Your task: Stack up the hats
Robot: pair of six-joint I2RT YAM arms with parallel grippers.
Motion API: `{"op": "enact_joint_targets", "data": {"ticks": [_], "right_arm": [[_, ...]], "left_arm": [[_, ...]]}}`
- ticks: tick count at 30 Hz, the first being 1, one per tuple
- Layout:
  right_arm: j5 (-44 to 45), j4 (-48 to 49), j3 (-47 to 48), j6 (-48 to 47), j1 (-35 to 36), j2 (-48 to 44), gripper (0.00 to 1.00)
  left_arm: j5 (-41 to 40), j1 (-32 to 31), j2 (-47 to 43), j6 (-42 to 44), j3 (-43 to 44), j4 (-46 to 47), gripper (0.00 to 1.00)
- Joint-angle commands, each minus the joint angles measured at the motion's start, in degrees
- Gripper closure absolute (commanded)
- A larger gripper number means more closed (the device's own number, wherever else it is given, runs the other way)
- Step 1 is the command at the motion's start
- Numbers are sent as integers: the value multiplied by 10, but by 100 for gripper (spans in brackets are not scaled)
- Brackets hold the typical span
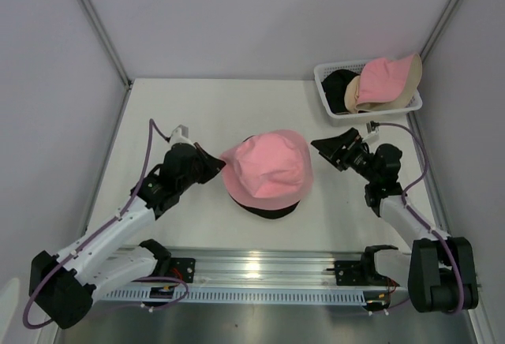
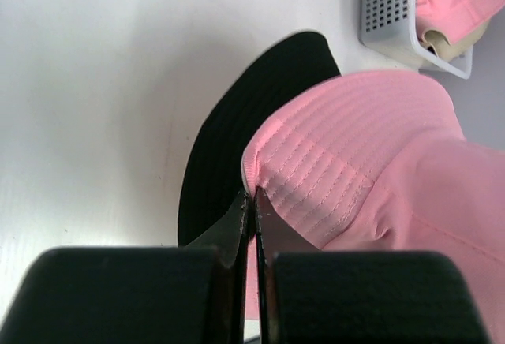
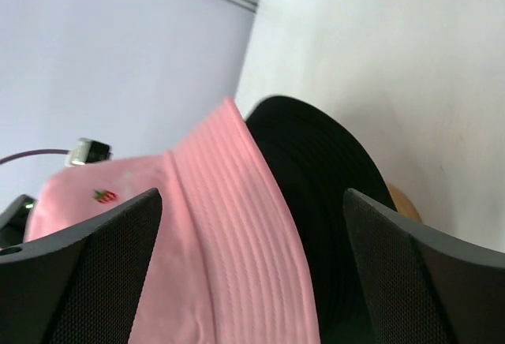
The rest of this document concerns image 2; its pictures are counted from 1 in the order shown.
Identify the pink bucket hat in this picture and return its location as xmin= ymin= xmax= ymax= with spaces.
xmin=241 ymin=70 xmax=504 ymax=343
xmin=416 ymin=0 xmax=504 ymax=43

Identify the black bucket hat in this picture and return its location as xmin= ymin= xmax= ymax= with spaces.
xmin=178 ymin=31 xmax=340 ymax=246

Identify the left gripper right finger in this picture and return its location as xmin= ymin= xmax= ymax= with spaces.
xmin=255 ymin=189 xmax=491 ymax=343

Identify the beige bucket hat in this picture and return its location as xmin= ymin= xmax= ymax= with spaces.
xmin=417 ymin=19 xmax=491 ymax=62

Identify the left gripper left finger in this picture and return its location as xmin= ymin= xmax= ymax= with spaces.
xmin=1 ymin=193 xmax=249 ymax=343

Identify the white plastic basket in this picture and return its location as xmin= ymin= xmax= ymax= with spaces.
xmin=360 ymin=0 xmax=473 ymax=79

